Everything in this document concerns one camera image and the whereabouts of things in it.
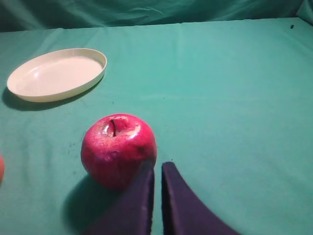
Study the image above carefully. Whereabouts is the red apple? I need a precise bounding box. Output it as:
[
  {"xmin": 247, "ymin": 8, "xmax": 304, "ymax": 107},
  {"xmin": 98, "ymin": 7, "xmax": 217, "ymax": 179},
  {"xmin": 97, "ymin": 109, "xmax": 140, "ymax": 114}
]
[{"xmin": 81, "ymin": 114, "xmax": 157, "ymax": 190}]

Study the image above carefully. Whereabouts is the green tablecloth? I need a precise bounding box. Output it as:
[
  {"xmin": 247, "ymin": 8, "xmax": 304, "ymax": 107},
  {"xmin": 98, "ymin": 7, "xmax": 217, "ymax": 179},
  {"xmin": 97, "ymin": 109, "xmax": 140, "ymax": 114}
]
[{"xmin": 0, "ymin": 18, "xmax": 313, "ymax": 235}]

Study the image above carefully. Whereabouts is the green backdrop curtain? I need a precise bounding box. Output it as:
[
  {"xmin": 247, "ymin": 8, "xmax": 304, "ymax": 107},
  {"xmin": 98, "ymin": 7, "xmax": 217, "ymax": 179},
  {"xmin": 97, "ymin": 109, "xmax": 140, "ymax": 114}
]
[{"xmin": 0, "ymin": 0, "xmax": 313, "ymax": 32}]

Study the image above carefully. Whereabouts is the pale yellow oval plate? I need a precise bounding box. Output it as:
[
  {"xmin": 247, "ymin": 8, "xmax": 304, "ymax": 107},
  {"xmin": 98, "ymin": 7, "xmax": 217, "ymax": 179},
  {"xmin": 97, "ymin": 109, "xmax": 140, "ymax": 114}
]
[{"xmin": 7, "ymin": 48, "xmax": 107, "ymax": 103}]

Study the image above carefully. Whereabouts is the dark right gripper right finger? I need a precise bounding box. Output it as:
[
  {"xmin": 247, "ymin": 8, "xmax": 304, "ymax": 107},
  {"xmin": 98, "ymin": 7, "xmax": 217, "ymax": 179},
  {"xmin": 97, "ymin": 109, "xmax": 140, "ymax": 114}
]
[{"xmin": 161, "ymin": 162, "xmax": 238, "ymax": 235}]

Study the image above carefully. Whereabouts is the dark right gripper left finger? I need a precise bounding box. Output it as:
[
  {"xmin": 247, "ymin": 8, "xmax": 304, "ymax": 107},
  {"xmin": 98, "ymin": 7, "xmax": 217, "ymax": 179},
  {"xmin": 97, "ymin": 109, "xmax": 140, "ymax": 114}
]
[{"xmin": 84, "ymin": 161, "xmax": 155, "ymax": 235}]

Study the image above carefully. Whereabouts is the orange mandarin fruit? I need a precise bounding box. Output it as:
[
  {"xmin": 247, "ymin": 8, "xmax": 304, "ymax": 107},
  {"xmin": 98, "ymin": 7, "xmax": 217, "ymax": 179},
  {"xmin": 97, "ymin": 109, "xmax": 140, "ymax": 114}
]
[{"xmin": 0, "ymin": 156, "xmax": 5, "ymax": 183}]

